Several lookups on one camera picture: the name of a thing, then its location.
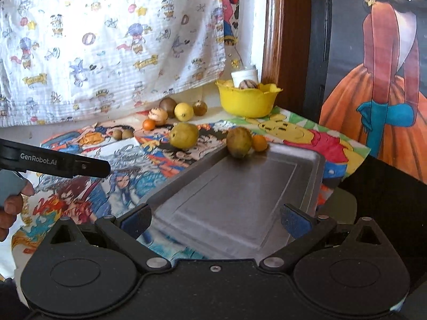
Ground small brown round fruit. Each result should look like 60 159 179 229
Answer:
122 129 134 139
112 129 122 140

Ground small orange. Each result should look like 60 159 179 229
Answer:
252 134 268 153

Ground small orange tangerine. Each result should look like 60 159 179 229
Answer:
142 118 156 131

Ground green-yellow pear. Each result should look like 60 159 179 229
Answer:
169 123 199 150

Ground large brown-green mango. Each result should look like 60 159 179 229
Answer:
227 126 252 159

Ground striped pepino melon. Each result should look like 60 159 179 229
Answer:
148 107 169 126

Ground yellow lemon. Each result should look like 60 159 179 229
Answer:
174 103 194 122

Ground person's left hand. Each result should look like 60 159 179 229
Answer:
0 181 35 241

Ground blue grey anime drawing sheet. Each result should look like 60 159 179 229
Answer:
11 139 208 261

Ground cartoon boys drawing sheet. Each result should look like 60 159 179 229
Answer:
40 111 148 154

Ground metal baking tray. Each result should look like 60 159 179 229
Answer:
143 144 326 260

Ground colourful anime drawing sheet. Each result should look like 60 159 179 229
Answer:
134 120 235 178

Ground Winnie the Pooh drawing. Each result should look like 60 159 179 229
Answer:
230 107 370 189

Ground white printed muslin cloth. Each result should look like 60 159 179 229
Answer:
1 0 226 127

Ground brown kiwi fruit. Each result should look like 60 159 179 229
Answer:
159 97 177 118

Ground small brown passion fruit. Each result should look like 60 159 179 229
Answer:
192 101 208 116

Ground yellow plastic bowl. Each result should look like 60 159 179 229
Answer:
216 80 282 118

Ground orange dress lady painting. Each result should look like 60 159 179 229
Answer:
320 0 426 181

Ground striped fruit in bowl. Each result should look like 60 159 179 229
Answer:
238 79 258 90

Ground orange fruit in bowl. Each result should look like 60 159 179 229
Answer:
223 80 234 87

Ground white plastic jar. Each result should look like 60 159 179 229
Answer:
231 65 258 87

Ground yellow flower twig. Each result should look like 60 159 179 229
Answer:
228 48 244 71

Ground brown wooden frame post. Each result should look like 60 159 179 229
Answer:
261 0 311 114

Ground pink cartoon wall sticker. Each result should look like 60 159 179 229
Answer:
222 0 240 46

